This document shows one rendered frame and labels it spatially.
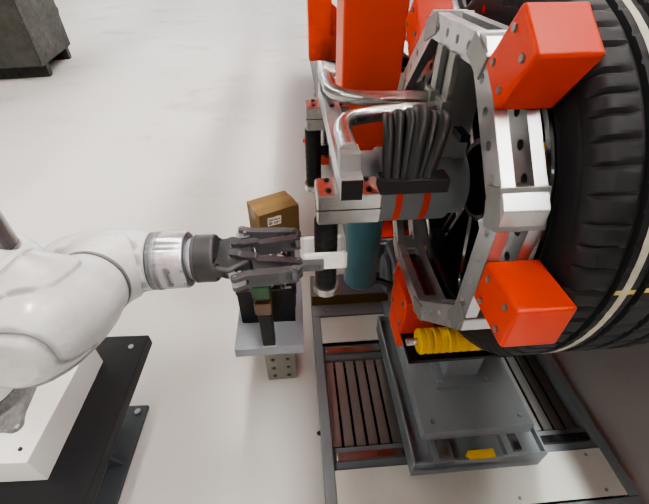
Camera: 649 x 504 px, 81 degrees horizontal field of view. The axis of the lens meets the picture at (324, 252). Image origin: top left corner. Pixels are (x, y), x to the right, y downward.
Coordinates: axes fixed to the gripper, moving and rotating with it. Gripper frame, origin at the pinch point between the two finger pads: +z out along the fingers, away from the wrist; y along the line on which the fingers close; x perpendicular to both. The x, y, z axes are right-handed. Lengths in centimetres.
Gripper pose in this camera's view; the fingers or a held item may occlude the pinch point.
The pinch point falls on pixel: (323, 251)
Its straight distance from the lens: 60.2
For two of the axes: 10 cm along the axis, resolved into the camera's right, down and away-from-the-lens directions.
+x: 0.0, -7.7, -6.4
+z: 10.0, -0.5, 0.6
